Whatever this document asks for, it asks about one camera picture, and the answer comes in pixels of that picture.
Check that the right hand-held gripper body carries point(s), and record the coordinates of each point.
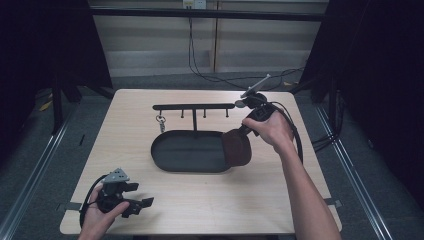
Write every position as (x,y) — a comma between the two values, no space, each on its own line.
(261,108)

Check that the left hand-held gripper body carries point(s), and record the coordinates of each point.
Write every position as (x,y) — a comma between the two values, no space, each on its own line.
(113,193)

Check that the brown leather case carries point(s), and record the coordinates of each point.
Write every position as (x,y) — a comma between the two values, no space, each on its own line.
(236,148)

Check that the black key rack with tray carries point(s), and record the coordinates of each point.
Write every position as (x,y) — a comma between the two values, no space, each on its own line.
(186,151)

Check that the person's right hand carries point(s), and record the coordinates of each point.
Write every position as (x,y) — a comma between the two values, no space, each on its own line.
(275,131)

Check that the person's left hand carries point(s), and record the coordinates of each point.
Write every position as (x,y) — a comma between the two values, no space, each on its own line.
(96,220)

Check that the grey tape strip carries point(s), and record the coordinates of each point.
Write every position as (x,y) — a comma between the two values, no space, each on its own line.
(68,206)
(333,202)

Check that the small black floor object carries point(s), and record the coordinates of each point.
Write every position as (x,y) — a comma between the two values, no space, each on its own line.
(81,140)

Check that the black metal stand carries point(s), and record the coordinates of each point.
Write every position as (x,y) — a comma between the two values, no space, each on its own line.
(332,106)
(57,106)

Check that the yellow scrap on floor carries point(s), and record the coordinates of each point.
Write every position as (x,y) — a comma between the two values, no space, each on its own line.
(46,105)

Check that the black curtain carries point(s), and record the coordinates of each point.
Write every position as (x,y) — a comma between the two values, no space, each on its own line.
(43,43)
(376,66)

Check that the metal floor rail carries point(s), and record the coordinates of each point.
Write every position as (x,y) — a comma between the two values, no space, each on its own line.
(353,176)
(33,176)

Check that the black horizontal frame bar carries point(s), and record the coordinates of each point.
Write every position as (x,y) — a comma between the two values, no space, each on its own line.
(206,14)

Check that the white wall outlet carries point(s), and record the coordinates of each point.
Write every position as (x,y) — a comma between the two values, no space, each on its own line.
(194,4)

